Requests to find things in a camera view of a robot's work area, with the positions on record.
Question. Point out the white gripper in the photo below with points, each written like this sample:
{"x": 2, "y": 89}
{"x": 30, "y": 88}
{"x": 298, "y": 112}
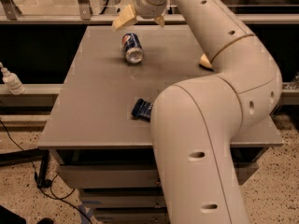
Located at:
{"x": 149, "y": 7}

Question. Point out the blue pepsi can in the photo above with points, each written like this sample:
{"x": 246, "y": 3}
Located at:
{"x": 132, "y": 48}

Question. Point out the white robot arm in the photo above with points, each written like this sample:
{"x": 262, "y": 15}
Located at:
{"x": 194, "y": 121}

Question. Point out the yellow sponge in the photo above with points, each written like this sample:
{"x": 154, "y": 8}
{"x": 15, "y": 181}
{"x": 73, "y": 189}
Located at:
{"x": 204, "y": 61}

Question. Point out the blue snack bar wrapper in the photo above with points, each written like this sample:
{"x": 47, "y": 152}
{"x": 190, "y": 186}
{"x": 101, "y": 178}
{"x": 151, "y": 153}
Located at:
{"x": 142, "y": 110}

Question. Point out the grey metal railing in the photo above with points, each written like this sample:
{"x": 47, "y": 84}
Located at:
{"x": 46, "y": 11}

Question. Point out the grey drawer cabinet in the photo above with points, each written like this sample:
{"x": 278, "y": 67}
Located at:
{"x": 91, "y": 121}

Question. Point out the white spray bottle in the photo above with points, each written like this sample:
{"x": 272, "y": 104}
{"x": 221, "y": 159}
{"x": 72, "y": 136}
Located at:
{"x": 12, "y": 81}

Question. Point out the top grey drawer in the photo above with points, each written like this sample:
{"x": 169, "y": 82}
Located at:
{"x": 109, "y": 176}

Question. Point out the grey drawer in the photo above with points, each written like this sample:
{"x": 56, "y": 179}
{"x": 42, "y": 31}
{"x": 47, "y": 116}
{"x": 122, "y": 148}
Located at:
{"x": 123, "y": 198}
{"x": 150, "y": 215}
{"x": 109, "y": 176}

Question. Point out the middle grey drawer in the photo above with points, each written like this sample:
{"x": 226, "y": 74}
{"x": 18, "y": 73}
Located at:
{"x": 123, "y": 198}

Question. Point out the bottom grey drawer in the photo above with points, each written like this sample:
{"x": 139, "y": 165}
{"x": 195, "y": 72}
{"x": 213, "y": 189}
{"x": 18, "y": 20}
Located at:
{"x": 150, "y": 215}

